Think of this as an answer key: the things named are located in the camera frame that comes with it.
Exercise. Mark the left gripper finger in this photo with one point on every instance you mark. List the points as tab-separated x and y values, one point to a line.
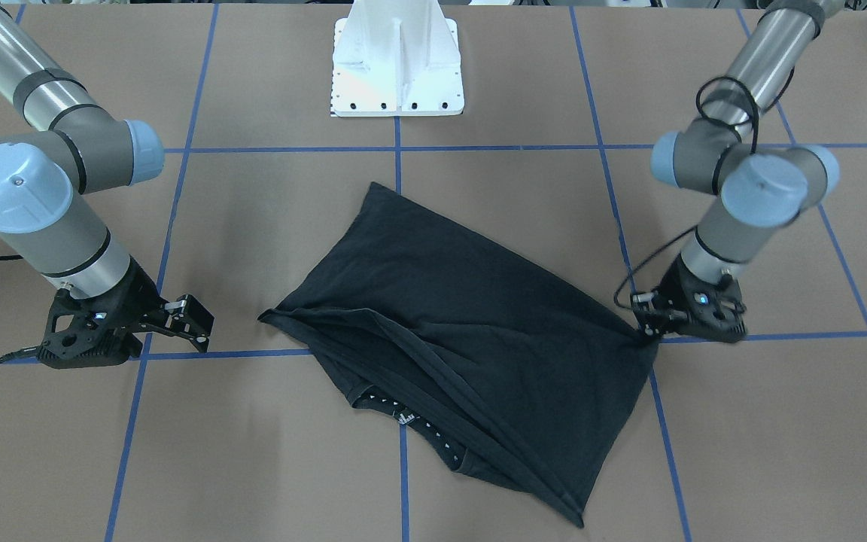
653	325

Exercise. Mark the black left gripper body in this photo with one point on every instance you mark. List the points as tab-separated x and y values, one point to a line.
669	288

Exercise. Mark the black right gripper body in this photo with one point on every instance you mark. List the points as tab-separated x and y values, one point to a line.
139	292

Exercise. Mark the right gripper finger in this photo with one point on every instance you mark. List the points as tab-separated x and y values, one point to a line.
187	318

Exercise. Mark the black printed t-shirt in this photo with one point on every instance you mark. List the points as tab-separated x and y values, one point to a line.
512	375

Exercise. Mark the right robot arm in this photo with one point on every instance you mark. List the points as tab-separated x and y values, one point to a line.
76	148

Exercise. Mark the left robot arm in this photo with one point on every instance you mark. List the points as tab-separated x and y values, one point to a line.
756	191

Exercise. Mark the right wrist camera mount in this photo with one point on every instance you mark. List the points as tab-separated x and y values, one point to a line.
71	351

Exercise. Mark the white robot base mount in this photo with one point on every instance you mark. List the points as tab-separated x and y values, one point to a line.
396	59

